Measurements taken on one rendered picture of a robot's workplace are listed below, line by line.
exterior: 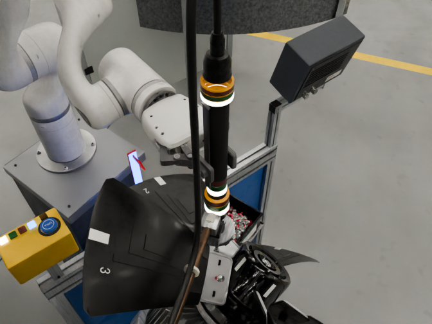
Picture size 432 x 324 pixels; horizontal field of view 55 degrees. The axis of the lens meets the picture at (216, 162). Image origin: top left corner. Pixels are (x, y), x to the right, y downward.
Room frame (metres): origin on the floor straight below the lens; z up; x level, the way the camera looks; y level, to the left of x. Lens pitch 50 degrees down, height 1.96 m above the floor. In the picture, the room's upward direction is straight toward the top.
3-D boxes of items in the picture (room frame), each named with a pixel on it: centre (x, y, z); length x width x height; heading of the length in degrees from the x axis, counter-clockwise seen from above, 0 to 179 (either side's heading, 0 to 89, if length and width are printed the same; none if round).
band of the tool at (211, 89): (0.42, 0.00, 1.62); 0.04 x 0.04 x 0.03
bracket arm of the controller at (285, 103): (1.09, -0.28, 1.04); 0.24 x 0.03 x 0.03; 128
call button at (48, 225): (0.55, 0.42, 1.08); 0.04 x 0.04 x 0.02
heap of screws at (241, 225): (0.68, -0.02, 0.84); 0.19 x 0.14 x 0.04; 143
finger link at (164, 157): (0.45, 0.07, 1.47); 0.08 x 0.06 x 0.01; 159
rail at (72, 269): (0.76, 0.14, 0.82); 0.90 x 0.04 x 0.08; 128
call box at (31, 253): (0.52, 0.45, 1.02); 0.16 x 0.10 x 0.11; 128
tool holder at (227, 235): (0.41, 0.00, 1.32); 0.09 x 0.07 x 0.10; 163
